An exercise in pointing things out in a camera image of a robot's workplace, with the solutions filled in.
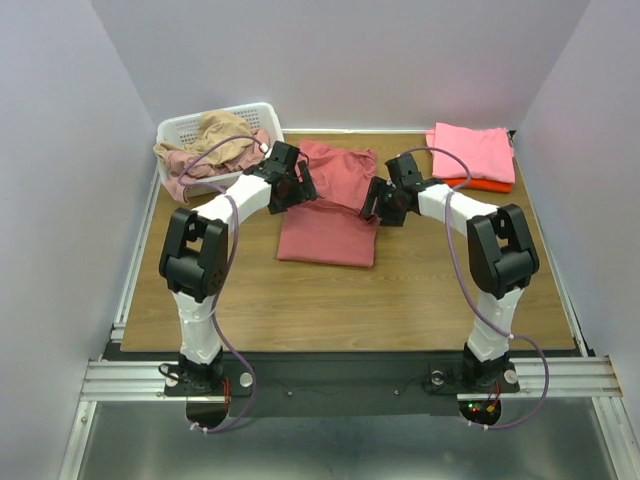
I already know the dusty red t-shirt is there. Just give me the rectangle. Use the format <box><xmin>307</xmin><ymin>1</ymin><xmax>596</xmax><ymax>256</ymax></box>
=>
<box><xmin>277</xmin><ymin>140</ymin><xmax>378</xmax><ymax>268</ymax></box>

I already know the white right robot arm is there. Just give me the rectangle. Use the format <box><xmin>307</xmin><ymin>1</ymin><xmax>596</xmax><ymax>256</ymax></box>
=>
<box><xmin>360</xmin><ymin>151</ymin><xmax>540</xmax><ymax>388</ymax></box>

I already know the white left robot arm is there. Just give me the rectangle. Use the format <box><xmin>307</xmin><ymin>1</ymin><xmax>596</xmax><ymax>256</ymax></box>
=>
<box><xmin>159</xmin><ymin>141</ymin><xmax>318</xmax><ymax>397</ymax></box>

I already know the white plastic laundry basket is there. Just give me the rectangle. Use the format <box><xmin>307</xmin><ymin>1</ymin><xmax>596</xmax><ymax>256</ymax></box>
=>
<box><xmin>156</xmin><ymin>102</ymin><xmax>284</xmax><ymax>200</ymax></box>

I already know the folded orange t-shirt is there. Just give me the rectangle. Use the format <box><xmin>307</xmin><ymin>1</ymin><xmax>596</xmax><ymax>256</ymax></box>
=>
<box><xmin>444</xmin><ymin>178</ymin><xmax>513</xmax><ymax>194</ymax></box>

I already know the beige t-shirt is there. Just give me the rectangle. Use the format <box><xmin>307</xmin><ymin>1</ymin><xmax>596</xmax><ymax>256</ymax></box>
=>
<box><xmin>153</xmin><ymin>110</ymin><xmax>254</xmax><ymax>166</ymax></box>

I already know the folded light pink t-shirt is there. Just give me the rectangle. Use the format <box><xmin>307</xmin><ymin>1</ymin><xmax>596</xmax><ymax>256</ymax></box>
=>
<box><xmin>426</xmin><ymin>122</ymin><xmax>516</xmax><ymax>185</ymax></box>

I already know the mauve pink t-shirt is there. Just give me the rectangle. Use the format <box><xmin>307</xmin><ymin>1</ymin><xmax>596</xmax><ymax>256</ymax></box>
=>
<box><xmin>156</xmin><ymin>129</ymin><xmax>270</xmax><ymax>204</ymax></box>

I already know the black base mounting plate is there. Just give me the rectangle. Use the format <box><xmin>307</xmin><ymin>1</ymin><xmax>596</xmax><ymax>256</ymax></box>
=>
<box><xmin>158</xmin><ymin>351</ymin><xmax>523</xmax><ymax>420</ymax></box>

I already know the aluminium table frame rail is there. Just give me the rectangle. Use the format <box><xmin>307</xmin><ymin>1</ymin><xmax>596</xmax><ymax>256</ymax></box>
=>
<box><xmin>79</xmin><ymin>169</ymin><xmax>624</xmax><ymax>401</ymax></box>

